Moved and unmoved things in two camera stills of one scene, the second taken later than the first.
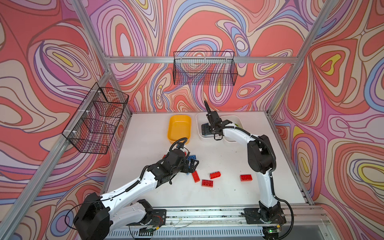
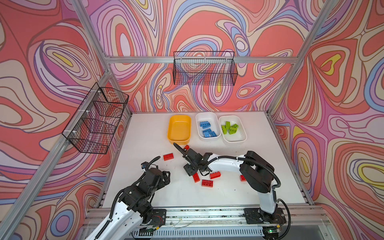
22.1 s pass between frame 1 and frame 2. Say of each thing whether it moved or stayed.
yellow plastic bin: stayed
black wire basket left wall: stayed
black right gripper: moved
